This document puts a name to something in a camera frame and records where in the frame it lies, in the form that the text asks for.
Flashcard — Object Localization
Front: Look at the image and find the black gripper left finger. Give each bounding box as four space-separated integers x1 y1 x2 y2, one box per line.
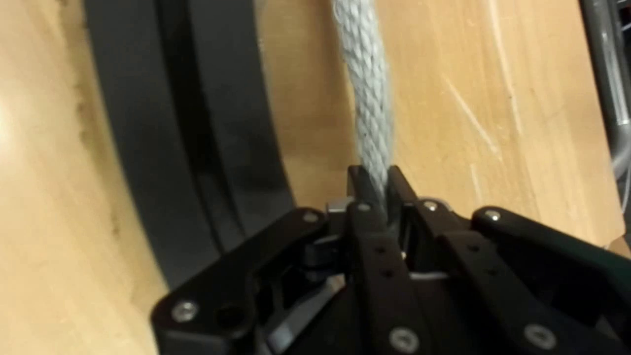
149 163 429 355

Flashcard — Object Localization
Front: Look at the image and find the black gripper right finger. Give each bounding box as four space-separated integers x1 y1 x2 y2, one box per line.
384 163 631 355

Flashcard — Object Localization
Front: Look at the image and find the thick white braided rope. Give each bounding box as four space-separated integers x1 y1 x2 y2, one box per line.
326 0 397 218

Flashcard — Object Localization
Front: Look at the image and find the black curved track on cardboard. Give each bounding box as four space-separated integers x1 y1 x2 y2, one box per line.
80 0 299 291

